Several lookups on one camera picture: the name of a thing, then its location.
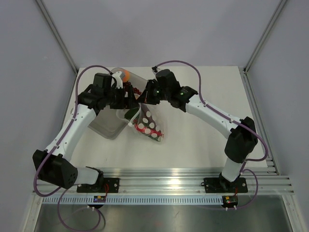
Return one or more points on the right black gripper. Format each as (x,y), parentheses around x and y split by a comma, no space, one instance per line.
(146,97)

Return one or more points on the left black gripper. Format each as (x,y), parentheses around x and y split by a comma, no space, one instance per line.
(126,103)

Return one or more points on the red orange meat slab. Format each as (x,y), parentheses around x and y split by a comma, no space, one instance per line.
(146,114)

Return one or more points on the clear zip top bag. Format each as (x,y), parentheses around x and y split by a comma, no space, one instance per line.
(137,118)

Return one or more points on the green cucumber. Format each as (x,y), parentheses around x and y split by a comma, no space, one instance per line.
(151,134)

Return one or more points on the red chili pepper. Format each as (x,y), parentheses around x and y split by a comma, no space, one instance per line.
(150,125)

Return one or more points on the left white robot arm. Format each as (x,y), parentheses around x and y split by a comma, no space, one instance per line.
(53,164)

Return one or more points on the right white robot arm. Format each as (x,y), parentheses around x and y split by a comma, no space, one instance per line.
(240,133)

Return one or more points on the clear plastic food bin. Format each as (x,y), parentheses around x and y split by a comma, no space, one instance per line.
(107,124)

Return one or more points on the dark red grape bunch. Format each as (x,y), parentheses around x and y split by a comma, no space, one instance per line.
(134,89)

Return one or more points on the orange peach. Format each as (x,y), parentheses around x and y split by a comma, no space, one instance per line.
(125,76)

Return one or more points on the aluminium mounting rail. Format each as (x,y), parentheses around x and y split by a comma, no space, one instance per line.
(187,181)

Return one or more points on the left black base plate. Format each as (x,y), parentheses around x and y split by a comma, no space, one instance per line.
(103,185)

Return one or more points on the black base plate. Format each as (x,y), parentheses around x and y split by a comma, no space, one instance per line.
(217,185)
(103,185)

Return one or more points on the white slotted cable duct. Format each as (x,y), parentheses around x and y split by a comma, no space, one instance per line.
(136,200)

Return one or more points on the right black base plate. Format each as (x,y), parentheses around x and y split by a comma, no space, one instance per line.
(217,185)

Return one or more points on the left aluminium frame post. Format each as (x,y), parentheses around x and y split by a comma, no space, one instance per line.
(52,26)

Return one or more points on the aluminium frame post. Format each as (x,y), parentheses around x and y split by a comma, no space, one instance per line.
(265,35)
(52,26)

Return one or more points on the right aluminium frame post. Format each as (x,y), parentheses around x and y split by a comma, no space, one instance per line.
(265,35)

